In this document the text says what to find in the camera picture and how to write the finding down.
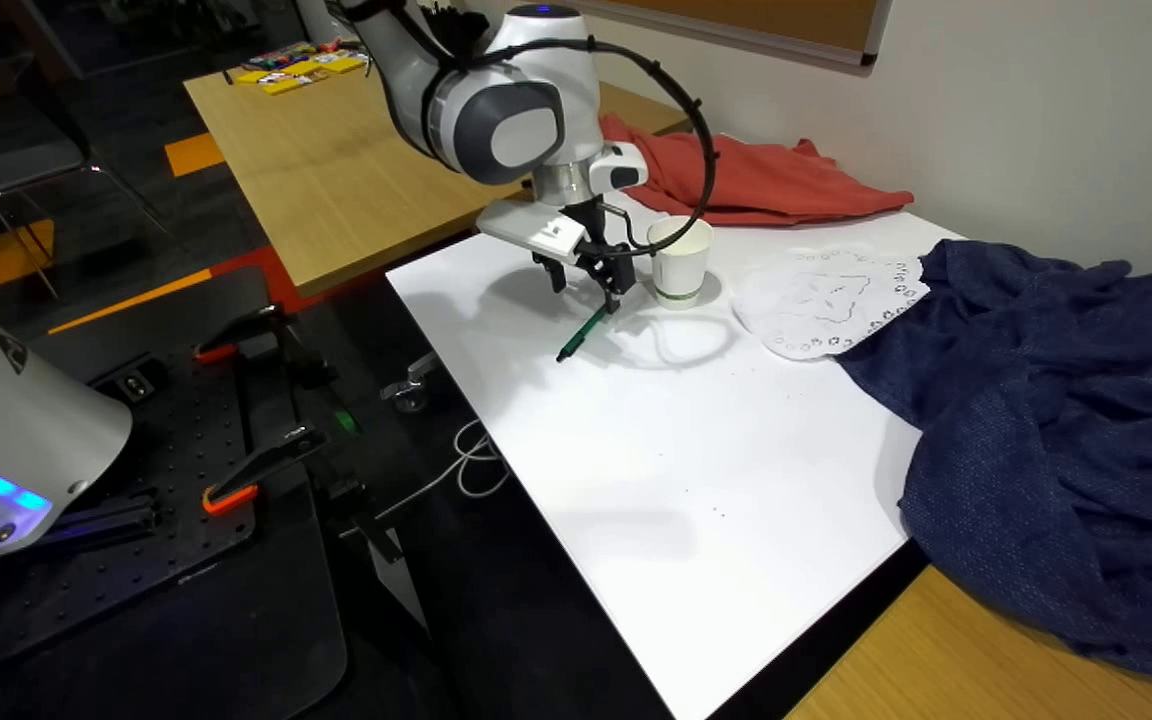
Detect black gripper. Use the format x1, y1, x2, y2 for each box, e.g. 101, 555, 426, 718
530, 200, 637, 296

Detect green pen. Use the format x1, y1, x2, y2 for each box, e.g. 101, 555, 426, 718
557, 302, 619, 365

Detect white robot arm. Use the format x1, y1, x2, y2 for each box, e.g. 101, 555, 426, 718
335, 0, 647, 296

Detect white paper cup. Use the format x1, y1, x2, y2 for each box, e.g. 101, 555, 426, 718
647, 215, 712, 302

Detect orange cloth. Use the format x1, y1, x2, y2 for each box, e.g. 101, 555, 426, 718
600, 116, 911, 230

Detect white paper doily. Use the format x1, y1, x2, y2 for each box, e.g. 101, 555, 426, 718
732, 252, 930, 365

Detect yellow items on desk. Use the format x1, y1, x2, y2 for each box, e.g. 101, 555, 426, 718
223, 45, 368, 97

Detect orange black bar clamp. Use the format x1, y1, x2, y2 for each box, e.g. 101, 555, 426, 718
201, 425, 321, 518

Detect navy blue cloth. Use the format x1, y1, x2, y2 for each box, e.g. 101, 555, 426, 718
845, 242, 1152, 675

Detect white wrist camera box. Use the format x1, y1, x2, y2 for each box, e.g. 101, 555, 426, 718
588, 140, 647, 193

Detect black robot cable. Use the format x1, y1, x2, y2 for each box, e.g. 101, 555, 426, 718
426, 32, 720, 262

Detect white cable on floor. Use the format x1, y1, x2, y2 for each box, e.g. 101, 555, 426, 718
374, 421, 512, 524

